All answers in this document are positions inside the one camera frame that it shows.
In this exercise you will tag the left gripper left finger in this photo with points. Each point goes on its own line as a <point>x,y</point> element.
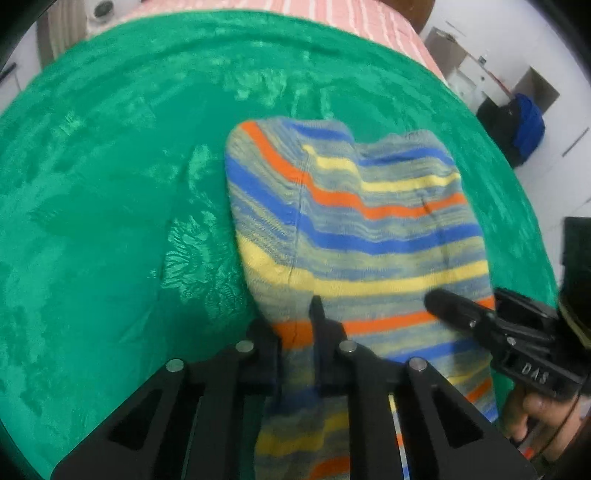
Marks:
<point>185,421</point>

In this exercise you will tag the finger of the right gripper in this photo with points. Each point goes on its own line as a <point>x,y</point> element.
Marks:
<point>479,322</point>

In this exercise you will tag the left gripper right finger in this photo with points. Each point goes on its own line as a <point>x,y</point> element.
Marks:
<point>406,421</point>

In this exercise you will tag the striped knit sweater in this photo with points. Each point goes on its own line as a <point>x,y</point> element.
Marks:
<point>369,228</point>

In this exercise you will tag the black clothes on chair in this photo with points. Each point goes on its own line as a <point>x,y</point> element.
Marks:
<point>502,124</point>

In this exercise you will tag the right hand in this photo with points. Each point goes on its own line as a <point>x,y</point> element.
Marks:
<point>559,422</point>

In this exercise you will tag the white wardrobe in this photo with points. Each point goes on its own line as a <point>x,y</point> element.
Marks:
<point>556,178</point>

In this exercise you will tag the green satin bedspread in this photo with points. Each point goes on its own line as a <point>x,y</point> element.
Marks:
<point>117,246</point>

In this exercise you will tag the blue garment on chair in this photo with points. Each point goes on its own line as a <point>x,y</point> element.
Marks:
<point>531,128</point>

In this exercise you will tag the white desk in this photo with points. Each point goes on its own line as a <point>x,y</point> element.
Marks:
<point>471,81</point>

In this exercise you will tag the brown wooden headboard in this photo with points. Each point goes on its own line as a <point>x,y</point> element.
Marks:
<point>417,12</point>

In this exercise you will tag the pink striped bed sheet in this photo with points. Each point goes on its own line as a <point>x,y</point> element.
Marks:
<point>371,20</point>

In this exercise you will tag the beige curtain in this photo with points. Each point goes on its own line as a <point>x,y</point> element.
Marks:
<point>61,26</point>

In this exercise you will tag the small white fan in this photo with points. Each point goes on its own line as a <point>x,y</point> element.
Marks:
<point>101,12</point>

